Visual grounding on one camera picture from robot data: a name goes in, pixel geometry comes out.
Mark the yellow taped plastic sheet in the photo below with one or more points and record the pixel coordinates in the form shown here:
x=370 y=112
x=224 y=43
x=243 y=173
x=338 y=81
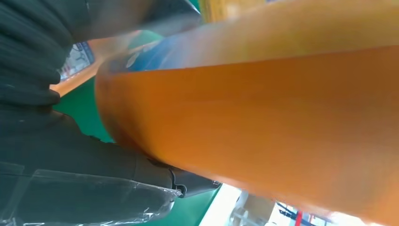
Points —
x=224 y=9

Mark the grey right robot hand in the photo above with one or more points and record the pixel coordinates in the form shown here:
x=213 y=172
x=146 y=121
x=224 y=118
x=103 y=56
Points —
x=78 y=174

